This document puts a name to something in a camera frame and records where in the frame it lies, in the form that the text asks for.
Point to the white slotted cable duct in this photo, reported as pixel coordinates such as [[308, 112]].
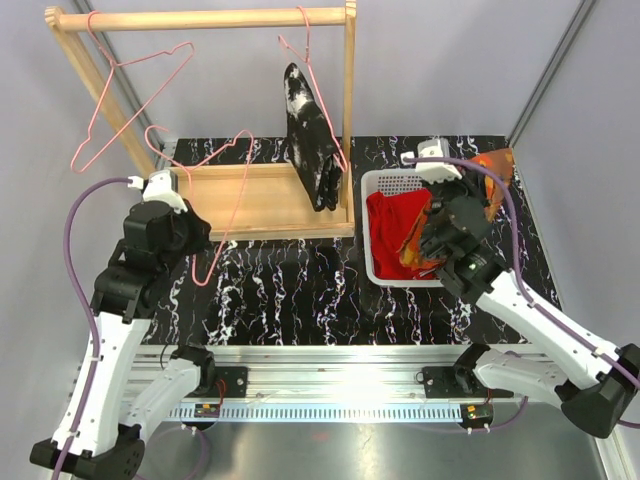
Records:
[[328, 413]]

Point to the aluminium mounting rail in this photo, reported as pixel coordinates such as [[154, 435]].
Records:
[[349, 374]]

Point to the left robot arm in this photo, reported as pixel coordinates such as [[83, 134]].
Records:
[[98, 438]]

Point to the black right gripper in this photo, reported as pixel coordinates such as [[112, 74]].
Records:
[[472, 184]]

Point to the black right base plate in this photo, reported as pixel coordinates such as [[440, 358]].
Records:
[[440, 382]]

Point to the black white patterned trousers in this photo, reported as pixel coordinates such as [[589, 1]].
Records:
[[311, 147]]

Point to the orange patterned trousers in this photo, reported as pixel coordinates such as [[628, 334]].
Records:
[[493, 171]]

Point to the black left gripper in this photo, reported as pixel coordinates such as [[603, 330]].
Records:
[[200, 228]]

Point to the red trousers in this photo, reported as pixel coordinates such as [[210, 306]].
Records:
[[393, 223]]

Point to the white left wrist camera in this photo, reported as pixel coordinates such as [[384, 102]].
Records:
[[159, 187]]

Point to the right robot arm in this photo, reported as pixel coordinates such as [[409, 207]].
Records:
[[591, 380]]

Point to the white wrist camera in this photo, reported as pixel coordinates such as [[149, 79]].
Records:
[[428, 162], [159, 187]]

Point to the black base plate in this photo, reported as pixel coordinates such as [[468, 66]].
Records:
[[231, 381], [440, 382]]

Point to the white plastic basket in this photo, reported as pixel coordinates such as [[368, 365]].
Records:
[[389, 182]]

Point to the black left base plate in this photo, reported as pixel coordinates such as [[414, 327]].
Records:
[[231, 381]]

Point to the wooden clothes rack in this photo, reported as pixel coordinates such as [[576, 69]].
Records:
[[240, 202]]

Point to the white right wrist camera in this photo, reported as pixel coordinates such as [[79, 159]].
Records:
[[428, 162]]

